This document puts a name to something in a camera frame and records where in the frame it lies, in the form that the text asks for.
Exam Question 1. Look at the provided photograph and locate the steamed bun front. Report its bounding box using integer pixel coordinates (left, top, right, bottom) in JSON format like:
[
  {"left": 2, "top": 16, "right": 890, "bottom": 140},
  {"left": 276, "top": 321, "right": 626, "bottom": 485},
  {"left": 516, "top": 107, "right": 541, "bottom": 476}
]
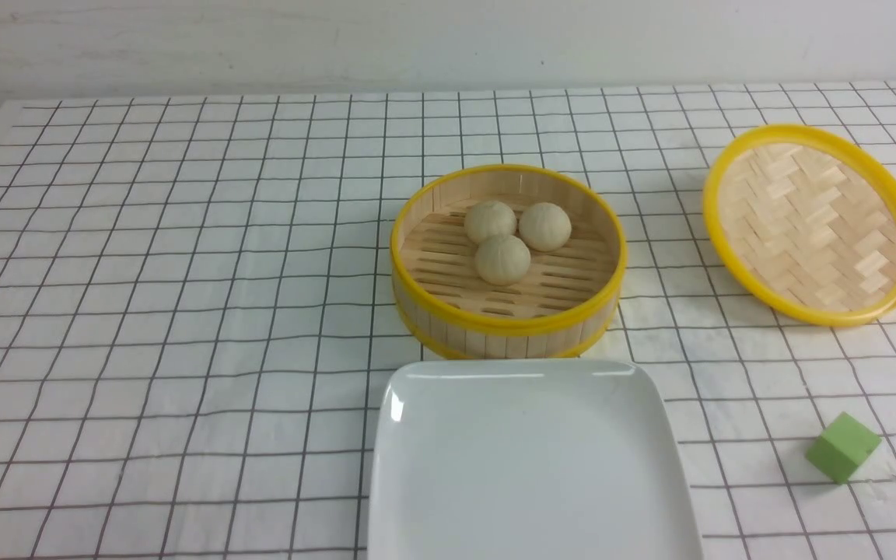
[{"left": 475, "top": 235, "right": 532, "bottom": 286}]

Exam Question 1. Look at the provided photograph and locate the steamed bun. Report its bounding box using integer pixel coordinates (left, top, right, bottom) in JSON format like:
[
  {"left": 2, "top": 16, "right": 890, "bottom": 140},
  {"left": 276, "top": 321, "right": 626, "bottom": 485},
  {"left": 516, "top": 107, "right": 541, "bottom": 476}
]
[
  {"left": 518, "top": 202, "right": 572, "bottom": 253},
  {"left": 475, "top": 235, "right": 532, "bottom": 286},
  {"left": 464, "top": 201, "right": 518, "bottom": 245}
]

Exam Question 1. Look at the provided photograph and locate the white square ceramic plate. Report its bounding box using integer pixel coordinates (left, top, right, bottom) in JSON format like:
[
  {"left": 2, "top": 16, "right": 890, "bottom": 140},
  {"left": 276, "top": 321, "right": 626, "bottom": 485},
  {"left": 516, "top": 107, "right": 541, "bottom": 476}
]
[{"left": 367, "top": 359, "right": 704, "bottom": 559}]

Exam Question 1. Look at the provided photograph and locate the bamboo steamer basket yellow rim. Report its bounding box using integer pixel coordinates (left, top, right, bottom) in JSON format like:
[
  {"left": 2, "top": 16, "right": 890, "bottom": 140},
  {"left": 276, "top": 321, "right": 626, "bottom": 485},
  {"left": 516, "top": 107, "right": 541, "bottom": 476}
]
[{"left": 389, "top": 164, "right": 627, "bottom": 359}]

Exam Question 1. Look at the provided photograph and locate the white grid tablecloth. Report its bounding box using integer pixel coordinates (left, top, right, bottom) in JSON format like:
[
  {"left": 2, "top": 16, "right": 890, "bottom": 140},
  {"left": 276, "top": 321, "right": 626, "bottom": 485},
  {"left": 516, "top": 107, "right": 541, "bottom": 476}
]
[{"left": 0, "top": 81, "right": 896, "bottom": 559}]

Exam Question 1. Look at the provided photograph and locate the woven bamboo steamer lid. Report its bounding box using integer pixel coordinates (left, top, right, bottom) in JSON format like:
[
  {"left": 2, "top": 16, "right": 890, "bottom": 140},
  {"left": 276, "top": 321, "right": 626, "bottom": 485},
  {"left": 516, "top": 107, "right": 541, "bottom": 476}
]
[{"left": 703, "top": 124, "right": 896, "bottom": 327}]

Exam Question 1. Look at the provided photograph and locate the green foam cube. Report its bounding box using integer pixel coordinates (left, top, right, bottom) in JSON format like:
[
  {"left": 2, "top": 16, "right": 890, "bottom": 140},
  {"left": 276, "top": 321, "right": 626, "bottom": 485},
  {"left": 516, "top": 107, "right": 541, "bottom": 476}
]
[{"left": 804, "top": 412, "right": 881, "bottom": 485}]

